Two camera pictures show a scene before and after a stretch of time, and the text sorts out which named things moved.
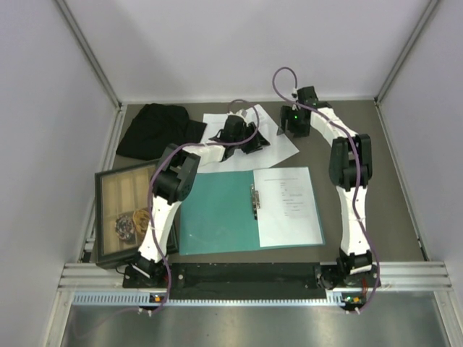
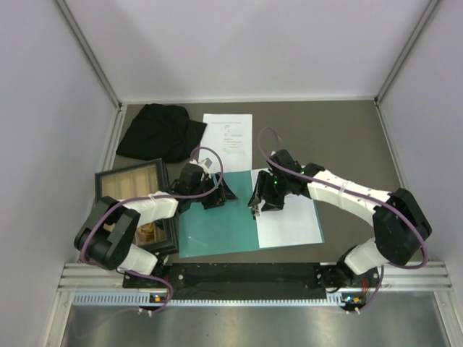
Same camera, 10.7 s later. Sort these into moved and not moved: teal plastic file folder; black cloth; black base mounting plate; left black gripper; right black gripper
Moved: left black gripper; right black gripper
Not moved: black base mounting plate; teal plastic file folder; black cloth
